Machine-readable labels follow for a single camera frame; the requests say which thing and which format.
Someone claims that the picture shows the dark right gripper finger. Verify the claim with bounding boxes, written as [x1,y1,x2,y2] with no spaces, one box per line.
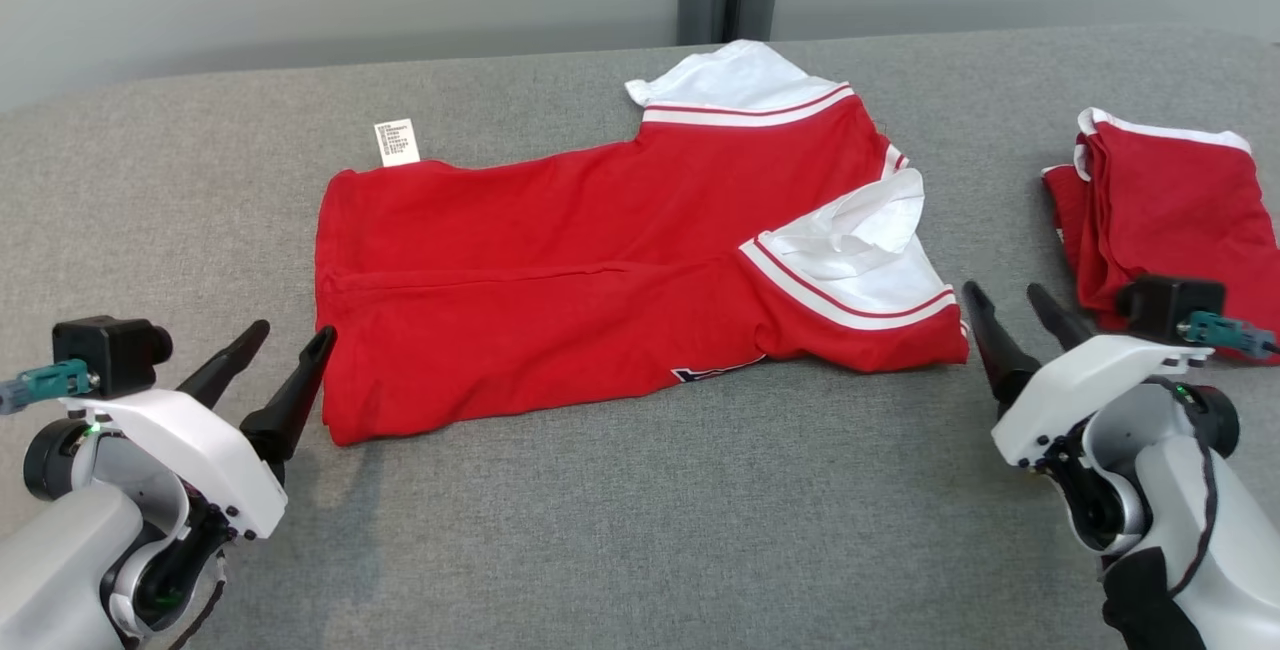
[1027,282,1096,351]
[962,280,1043,421]

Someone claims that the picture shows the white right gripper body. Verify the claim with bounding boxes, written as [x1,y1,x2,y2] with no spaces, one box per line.
[990,335,1216,468]

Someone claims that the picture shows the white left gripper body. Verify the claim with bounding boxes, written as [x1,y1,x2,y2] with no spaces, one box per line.
[60,388,289,541]

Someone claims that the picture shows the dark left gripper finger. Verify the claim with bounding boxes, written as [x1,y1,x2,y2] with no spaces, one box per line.
[240,326,338,486]
[175,320,271,411]

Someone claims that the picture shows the red shorts with white trim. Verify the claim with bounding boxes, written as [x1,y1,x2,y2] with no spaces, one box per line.
[1042,107,1280,366]

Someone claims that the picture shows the red and white jersey shirt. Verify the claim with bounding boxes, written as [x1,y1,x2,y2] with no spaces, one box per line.
[315,40,971,447]

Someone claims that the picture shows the right camera cable teal connector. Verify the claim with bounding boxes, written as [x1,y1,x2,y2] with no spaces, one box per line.
[1177,312,1280,356]

